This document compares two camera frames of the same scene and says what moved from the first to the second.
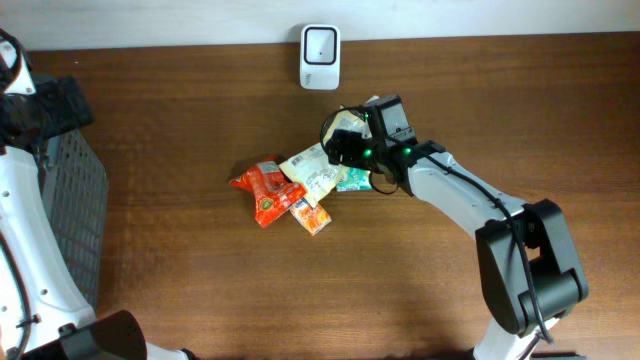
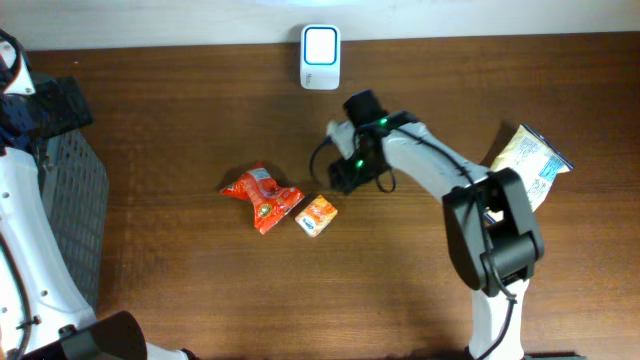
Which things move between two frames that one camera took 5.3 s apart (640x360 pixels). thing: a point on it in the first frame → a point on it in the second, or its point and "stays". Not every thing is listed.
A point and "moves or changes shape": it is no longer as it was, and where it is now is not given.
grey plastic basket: (76, 180) stays
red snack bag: (274, 193) moves or changes shape
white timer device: (320, 57) stays
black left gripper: (70, 115) stays
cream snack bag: (314, 170) → (536, 161)
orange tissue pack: (312, 219) moves or changes shape
